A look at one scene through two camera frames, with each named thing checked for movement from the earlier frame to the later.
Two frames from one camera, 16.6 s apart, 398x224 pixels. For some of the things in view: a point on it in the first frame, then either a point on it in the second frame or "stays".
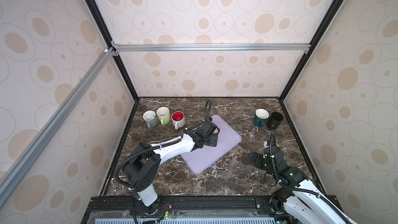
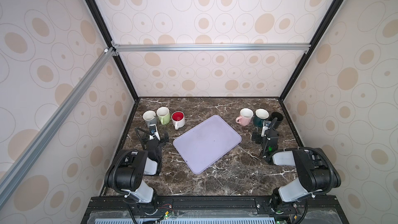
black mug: (274, 121) stays
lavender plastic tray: (202, 158) stays
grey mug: (150, 116) stays
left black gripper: (214, 140) -> (165, 139)
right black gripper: (259, 157) -> (259, 138)
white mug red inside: (178, 119) stays
